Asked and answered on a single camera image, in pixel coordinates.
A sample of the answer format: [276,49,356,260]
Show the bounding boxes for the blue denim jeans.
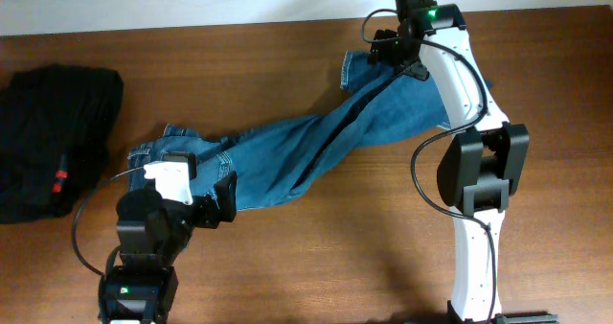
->
[128,52,450,210]

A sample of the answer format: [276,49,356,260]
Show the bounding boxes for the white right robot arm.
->
[369,0,530,323]

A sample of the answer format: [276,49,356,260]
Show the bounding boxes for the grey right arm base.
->
[493,313,559,324]

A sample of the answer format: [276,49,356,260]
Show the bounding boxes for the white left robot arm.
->
[98,172,238,324]

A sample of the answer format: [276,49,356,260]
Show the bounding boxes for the black fabric bag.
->
[1,64,124,224]

